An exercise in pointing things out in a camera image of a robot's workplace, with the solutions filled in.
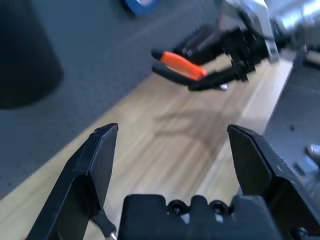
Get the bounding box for blue tape roll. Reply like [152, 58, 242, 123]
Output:
[120, 0, 161, 16]

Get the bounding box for orange black pliers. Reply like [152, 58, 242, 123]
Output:
[151, 48, 229, 92]

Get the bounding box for grey metal pegboard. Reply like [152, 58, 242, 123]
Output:
[0, 0, 226, 201]

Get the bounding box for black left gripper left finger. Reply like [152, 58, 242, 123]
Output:
[24, 122, 119, 240]

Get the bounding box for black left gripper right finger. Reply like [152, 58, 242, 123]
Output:
[226, 124, 320, 240]

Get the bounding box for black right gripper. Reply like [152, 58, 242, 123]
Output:
[187, 26, 270, 92]

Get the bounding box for black plastic cup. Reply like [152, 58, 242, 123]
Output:
[0, 0, 64, 110]

